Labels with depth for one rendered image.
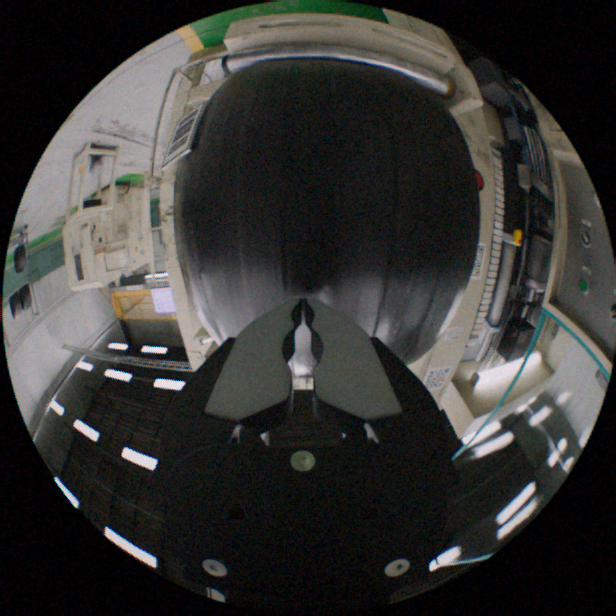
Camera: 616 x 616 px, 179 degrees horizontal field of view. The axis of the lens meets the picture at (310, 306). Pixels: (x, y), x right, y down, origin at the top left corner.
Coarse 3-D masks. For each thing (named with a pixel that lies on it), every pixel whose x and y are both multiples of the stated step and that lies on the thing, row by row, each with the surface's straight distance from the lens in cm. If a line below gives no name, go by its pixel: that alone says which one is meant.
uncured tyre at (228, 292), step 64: (320, 64) 24; (256, 128) 15; (320, 128) 14; (384, 128) 16; (448, 128) 20; (192, 192) 16; (256, 192) 13; (320, 192) 13; (384, 192) 14; (448, 192) 16; (192, 256) 16; (256, 256) 14; (320, 256) 13; (384, 256) 14; (448, 256) 16; (384, 320) 17; (448, 320) 21
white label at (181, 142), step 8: (200, 104) 21; (192, 112) 21; (200, 112) 20; (184, 120) 22; (192, 120) 20; (200, 120) 19; (176, 128) 22; (184, 128) 20; (192, 128) 19; (176, 136) 21; (184, 136) 19; (192, 136) 18; (176, 144) 20; (184, 144) 18; (192, 144) 17; (168, 152) 20; (176, 152) 19; (184, 152) 17; (168, 160) 19
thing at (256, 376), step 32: (256, 320) 10; (288, 320) 10; (256, 352) 9; (288, 352) 10; (224, 384) 8; (256, 384) 8; (288, 384) 7; (224, 416) 7; (256, 416) 7; (288, 416) 8
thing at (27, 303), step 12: (24, 228) 556; (12, 240) 539; (12, 252) 581; (24, 252) 545; (24, 264) 549; (24, 276) 601; (24, 288) 544; (12, 300) 531; (24, 300) 539; (12, 312) 582
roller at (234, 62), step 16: (256, 48) 38; (272, 48) 37; (288, 48) 36; (304, 48) 36; (320, 48) 36; (336, 48) 36; (352, 48) 38; (224, 64) 37; (240, 64) 37; (256, 64) 37; (368, 64) 37; (384, 64) 37; (400, 64) 38; (416, 64) 41; (416, 80) 39; (432, 80) 40; (448, 80) 42
